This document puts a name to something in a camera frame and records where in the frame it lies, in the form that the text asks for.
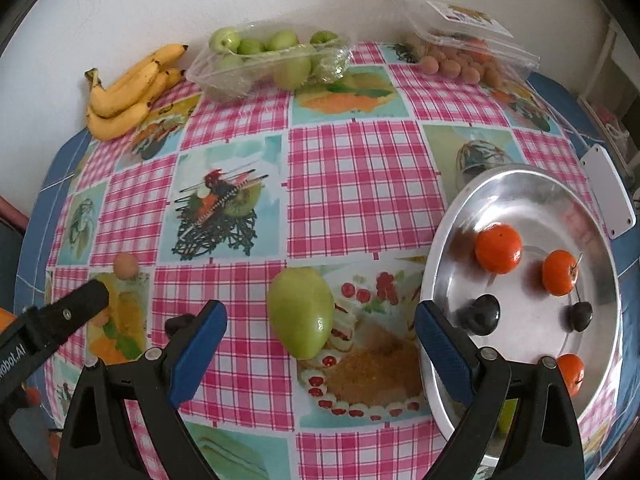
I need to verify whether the bag of green fruits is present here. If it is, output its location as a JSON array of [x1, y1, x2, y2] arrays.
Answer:
[[186, 20, 353, 101]]

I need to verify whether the pile of brown longans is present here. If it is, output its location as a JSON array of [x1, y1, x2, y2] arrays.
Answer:
[[407, 32, 503, 86]]

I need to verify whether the white shelf unit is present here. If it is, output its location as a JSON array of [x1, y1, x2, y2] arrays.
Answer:
[[575, 15, 640, 161]]

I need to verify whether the pile of small green apples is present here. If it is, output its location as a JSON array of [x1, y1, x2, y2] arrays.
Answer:
[[207, 27, 348, 92]]

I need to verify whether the pink chair back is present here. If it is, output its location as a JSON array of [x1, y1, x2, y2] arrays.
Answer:
[[0, 195, 31, 233]]

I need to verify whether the clear plastic clamshell box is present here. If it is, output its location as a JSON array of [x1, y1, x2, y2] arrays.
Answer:
[[385, 0, 542, 86]]

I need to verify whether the pink checkered printed tablecloth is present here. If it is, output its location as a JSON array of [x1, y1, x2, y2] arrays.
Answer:
[[42, 40, 626, 480]]

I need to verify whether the orange mandarin with stem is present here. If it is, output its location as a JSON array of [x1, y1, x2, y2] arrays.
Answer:
[[542, 250, 581, 297]]

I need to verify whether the white power adapter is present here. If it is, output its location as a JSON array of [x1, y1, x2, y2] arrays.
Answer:
[[580, 143, 636, 240]]

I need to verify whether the large orange mandarin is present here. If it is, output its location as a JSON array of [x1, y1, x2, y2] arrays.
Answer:
[[475, 223, 524, 275]]

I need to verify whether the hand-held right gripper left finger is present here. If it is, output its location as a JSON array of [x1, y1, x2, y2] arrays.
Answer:
[[56, 300, 228, 480]]

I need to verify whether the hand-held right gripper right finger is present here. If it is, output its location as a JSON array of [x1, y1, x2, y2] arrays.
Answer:
[[416, 301, 586, 480]]

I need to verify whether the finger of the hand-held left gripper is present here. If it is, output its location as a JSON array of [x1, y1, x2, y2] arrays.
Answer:
[[15, 280, 111, 361]]

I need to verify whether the small orange mandarin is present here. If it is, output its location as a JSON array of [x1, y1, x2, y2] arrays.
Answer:
[[556, 353, 585, 397]]

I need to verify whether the dark plum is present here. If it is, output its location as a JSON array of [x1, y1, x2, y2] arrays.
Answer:
[[565, 301, 594, 332], [458, 294, 501, 336]]

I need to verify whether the green mango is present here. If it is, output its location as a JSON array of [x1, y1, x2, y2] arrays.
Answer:
[[266, 266, 335, 360]]

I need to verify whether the round metal tray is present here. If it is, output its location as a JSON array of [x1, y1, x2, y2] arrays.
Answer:
[[419, 164, 622, 458]]

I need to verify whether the yellow banana bunch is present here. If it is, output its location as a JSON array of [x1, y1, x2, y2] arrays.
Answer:
[[84, 43, 190, 142]]

